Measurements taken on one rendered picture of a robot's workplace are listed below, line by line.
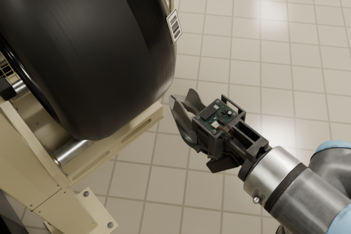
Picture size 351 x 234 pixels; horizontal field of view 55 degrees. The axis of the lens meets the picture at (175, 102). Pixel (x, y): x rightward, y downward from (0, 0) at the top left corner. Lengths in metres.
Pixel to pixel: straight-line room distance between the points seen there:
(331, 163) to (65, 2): 0.53
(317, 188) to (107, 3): 0.43
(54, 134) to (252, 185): 0.75
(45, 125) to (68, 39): 0.61
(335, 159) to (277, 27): 1.96
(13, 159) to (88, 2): 0.52
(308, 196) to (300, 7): 2.34
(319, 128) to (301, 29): 0.79
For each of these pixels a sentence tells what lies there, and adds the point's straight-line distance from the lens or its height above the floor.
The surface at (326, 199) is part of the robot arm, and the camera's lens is 0.51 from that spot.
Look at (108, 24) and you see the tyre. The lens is 0.60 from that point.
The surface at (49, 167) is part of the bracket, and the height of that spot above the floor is 0.95.
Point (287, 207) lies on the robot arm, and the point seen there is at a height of 1.29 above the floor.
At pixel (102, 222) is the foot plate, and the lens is 1.82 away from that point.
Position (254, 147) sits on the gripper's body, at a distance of 0.51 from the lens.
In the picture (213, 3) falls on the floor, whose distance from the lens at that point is 2.65.
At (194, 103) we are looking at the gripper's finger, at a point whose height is 1.23.
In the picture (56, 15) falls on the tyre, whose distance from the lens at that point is 0.58.
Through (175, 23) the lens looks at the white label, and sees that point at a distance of 0.70.
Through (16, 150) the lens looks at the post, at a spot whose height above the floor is 0.97.
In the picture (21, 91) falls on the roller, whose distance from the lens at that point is 1.12.
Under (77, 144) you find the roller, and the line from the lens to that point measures 0.96.
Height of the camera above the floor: 1.75
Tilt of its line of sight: 58 degrees down
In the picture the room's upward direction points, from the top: straight up
